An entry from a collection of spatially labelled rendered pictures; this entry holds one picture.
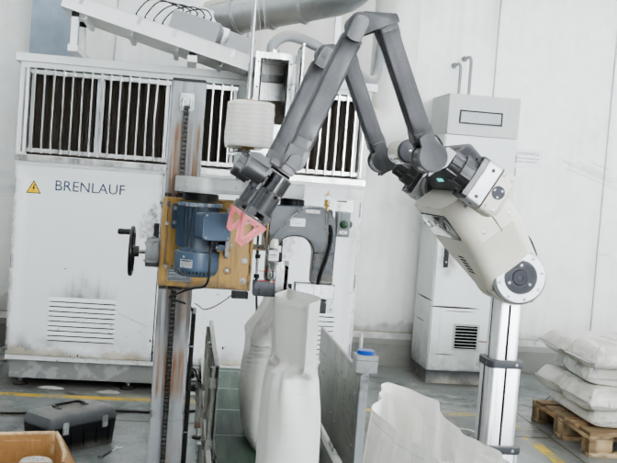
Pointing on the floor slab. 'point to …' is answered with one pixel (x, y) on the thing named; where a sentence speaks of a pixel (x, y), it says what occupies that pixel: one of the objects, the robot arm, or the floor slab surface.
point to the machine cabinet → (140, 217)
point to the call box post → (360, 417)
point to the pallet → (576, 428)
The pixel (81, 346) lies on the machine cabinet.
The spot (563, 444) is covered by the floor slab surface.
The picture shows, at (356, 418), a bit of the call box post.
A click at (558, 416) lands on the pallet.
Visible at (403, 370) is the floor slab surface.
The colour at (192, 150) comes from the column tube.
